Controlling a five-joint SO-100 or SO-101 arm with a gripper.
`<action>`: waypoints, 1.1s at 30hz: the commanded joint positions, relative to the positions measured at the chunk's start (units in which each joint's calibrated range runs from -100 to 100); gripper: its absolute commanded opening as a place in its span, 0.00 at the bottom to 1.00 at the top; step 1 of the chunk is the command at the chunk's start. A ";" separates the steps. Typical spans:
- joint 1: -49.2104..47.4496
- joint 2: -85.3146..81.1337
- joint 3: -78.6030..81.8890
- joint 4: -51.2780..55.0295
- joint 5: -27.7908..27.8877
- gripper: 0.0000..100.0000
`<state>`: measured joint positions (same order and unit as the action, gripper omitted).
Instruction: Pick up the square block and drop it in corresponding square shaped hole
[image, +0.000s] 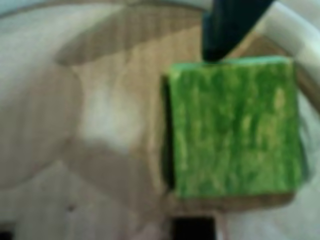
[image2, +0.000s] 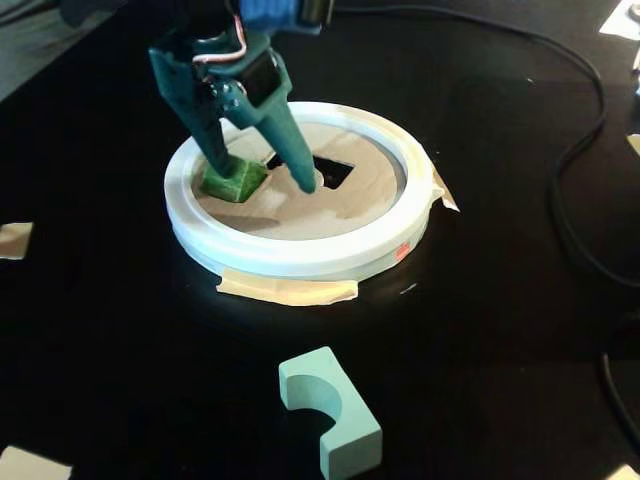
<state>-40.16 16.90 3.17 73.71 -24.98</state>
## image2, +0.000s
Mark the teal gripper with motor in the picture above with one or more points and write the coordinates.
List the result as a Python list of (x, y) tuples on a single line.
[(264, 89)]

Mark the green square block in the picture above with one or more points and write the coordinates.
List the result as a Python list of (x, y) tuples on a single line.
[(240, 186)]

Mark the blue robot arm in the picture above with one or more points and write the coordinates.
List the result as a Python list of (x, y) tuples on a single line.
[(270, 15)]

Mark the pale teal arch block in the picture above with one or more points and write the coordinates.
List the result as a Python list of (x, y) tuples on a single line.
[(350, 415)]

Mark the brown cardboard shape disc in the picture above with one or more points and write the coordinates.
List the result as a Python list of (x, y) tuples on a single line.
[(350, 205)]

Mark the long masking tape strip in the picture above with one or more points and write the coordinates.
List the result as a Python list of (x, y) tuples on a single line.
[(290, 292)]

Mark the short masking tape strip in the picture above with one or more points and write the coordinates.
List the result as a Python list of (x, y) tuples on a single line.
[(445, 192)]

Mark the black table mat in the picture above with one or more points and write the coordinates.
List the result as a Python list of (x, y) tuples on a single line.
[(150, 350)]

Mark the white paper sheet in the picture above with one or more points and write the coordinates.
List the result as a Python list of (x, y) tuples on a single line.
[(625, 22)]

